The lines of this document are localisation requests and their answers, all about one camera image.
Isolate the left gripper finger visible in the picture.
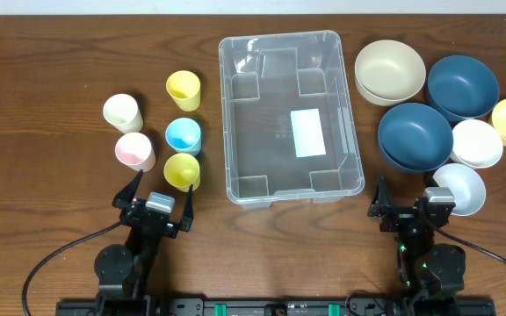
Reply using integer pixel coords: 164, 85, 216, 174
180, 185, 194, 232
112, 169, 144, 209

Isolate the light blue bowl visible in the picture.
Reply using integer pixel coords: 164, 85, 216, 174
432, 163, 487, 216

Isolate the dark blue bowl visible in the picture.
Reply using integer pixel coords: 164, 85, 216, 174
377, 103, 453, 173
426, 55, 500, 122

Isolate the white bowl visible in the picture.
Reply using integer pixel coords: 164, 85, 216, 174
450, 119, 503, 169

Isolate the beige bowl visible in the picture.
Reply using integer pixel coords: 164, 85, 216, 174
354, 39, 426, 106

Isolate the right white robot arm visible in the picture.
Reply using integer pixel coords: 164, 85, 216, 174
367, 176, 466, 299

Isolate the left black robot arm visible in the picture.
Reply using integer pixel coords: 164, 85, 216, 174
94, 171, 194, 298

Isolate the white label in container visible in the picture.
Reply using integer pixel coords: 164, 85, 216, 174
291, 108, 326, 158

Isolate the clear plastic storage container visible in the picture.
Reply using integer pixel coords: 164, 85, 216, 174
219, 30, 365, 208

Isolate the pink cup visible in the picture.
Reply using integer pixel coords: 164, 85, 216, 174
114, 133, 155, 172

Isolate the yellow cup near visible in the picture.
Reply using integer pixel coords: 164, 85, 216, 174
163, 153, 200, 192

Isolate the yellow cup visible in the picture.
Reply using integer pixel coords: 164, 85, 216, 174
163, 153, 200, 192
166, 70, 201, 111

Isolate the light blue cup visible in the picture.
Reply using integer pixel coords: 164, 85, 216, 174
165, 118, 202, 156

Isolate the cream white cup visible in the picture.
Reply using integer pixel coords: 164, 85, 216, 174
103, 94, 143, 133

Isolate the yellow cup far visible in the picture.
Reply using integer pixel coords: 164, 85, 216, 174
166, 70, 201, 111

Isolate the right black cable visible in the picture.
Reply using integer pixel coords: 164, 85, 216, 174
437, 230, 506, 316

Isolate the black cable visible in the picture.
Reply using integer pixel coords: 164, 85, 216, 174
437, 230, 506, 316
21, 220, 125, 316

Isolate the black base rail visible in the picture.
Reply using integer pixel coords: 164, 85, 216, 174
54, 296, 498, 316

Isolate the left black cable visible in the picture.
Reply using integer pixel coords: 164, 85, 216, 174
21, 220, 125, 316

